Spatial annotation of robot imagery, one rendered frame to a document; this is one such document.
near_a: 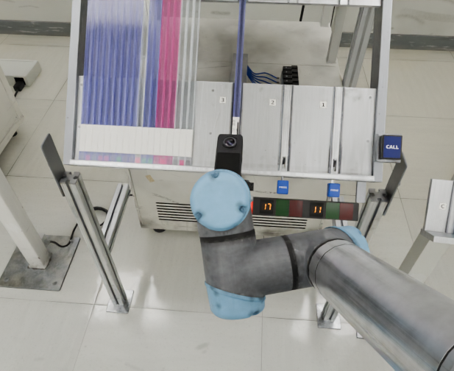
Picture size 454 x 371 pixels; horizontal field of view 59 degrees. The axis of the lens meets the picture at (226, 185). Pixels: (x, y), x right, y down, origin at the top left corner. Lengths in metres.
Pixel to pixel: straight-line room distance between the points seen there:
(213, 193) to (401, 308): 0.24
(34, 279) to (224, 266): 1.25
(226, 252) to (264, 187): 0.87
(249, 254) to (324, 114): 0.48
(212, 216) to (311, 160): 0.45
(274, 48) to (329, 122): 0.67
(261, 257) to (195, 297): 1.01
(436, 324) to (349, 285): 0.12
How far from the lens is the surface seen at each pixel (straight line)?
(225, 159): 0.69
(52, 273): 1.69
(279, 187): 0.88
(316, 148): 0.91
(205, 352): 1.44
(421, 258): 1.29
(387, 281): 0.40
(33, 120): 2.43
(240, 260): 0.52
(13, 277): 1.74
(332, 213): 0.92
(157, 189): 1.44
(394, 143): 0.90
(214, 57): 1.48
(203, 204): 0.49
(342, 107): 0.93
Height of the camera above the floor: 1.35
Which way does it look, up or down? 47 degrees down
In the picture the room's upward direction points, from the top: straight up
